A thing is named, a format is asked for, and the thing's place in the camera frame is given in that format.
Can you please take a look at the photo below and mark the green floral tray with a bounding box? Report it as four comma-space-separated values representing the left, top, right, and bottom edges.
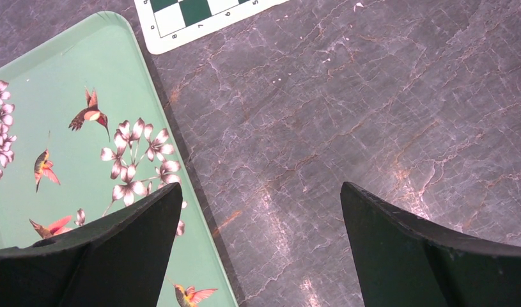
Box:
0, 11, 237, 306

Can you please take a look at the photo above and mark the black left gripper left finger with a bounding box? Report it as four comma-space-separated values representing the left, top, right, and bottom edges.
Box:
0, 184, 183, 306

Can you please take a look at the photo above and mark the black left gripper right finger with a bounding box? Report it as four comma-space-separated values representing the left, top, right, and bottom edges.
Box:
340, 182, 521, 306

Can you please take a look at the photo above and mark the green white chessboard mat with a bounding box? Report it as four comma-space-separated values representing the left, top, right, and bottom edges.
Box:
134, 0, 286, 55

